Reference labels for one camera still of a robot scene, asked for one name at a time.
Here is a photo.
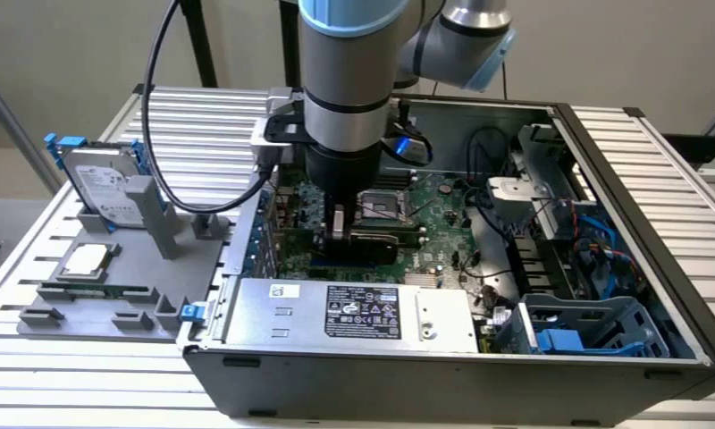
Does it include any silver CPU chip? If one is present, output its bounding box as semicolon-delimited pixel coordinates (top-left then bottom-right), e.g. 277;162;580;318
54;242;119;279

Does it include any thick black camera cable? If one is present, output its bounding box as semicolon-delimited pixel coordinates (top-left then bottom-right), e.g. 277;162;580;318
141;0;282;216

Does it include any black wire loop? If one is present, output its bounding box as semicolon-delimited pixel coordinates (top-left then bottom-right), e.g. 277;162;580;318
464;125;520;212

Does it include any grey-blue disk bay cage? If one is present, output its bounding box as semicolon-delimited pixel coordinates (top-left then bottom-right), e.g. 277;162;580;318
515;291;676;359

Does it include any CPU socket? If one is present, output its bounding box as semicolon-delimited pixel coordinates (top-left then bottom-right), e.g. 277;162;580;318
356;189;417;223

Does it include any green motherboard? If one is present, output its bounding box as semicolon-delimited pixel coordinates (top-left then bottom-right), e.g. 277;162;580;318
265;167;485;288

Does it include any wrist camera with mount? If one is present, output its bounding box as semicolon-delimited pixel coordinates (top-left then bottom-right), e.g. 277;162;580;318
248;113;306;158

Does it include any grey parts rack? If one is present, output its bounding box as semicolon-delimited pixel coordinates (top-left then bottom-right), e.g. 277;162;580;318
13;175;242;344

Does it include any open black PC case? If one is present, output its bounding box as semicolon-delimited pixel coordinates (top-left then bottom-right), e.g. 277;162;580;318
174;87;715;419

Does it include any black stand pole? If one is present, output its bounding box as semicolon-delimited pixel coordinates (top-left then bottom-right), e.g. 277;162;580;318
178;0;218;88
277;0;304;88

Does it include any silver power supply unit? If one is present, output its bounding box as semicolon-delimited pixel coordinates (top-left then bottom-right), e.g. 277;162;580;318
209;275;478;355

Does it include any black graphics card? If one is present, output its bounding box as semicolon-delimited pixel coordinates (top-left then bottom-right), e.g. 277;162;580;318
276;224;426;264

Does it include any blue wire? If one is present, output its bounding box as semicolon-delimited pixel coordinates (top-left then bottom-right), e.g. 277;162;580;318
575;212;640;301

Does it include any aluminium frame post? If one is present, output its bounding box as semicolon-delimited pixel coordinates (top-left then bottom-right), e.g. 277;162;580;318
0;56;61;193

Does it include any black box behind table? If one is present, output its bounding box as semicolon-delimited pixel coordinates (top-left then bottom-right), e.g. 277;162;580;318
659;132;715;170

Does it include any metal disk bay bracket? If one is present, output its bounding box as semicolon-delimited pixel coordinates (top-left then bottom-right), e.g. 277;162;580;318
485;122;609;243

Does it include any green RAM stick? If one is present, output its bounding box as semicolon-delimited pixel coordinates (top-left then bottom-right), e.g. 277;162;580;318
37;281;157;299

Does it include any hard disk with blue rails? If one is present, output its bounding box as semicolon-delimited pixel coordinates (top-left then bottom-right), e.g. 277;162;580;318
42;131;166;231

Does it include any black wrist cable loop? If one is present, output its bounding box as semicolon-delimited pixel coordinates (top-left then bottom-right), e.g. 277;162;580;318
378;100;434;167

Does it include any small silver heatsink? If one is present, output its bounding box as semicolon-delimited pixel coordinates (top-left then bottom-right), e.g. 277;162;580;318
402;273;441;289

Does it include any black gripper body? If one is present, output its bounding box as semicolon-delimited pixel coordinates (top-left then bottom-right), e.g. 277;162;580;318
304;145;385;255

